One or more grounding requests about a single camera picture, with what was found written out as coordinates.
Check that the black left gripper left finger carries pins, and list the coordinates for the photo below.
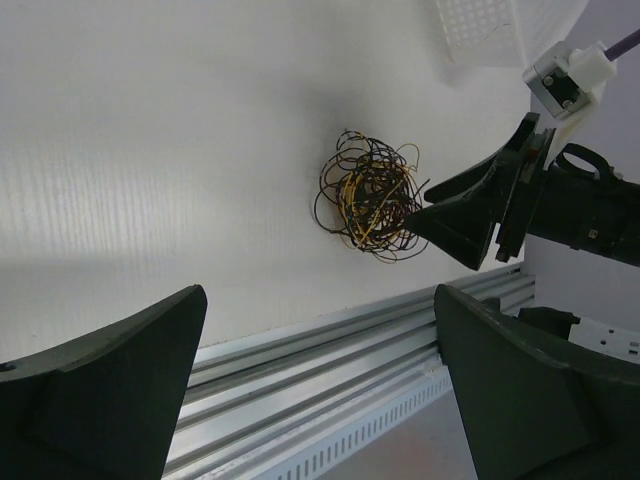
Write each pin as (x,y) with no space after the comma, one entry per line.
(104,405)

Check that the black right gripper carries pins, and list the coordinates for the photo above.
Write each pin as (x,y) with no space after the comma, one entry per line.
(577,201)

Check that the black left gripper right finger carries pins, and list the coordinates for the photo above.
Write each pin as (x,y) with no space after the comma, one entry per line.
(533,404)

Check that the brown yellow wire ball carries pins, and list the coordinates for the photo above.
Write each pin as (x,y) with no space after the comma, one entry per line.
(366,191)

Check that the white basket right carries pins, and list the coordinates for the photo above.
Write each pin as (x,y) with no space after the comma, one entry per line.
(483,33)

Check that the white basket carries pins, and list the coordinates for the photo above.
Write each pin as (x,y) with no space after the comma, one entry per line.
(483,33)
(543,23)

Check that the white basket middle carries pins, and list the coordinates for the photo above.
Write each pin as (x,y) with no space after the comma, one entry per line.
(543,23)

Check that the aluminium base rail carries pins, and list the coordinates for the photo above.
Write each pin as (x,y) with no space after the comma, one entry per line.
(325,370)

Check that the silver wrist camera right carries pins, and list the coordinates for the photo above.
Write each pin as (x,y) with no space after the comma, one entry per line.
(567,81)

